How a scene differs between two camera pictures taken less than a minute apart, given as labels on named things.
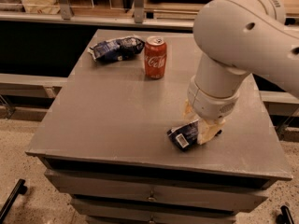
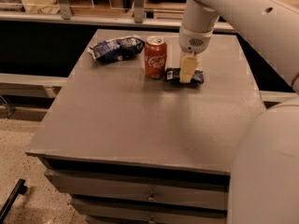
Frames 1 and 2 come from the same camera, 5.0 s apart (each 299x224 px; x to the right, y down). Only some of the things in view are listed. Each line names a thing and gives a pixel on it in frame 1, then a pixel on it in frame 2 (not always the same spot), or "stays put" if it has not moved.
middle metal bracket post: x=138 y=4 stays put
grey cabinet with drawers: x=106 y=142 stays put
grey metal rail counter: x=184 y=21 stays put
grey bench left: x=30 y=85 stays put
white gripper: x=209 y=102 → x=193 y=41
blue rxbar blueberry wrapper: x=186 y=136 → x=173 y=75
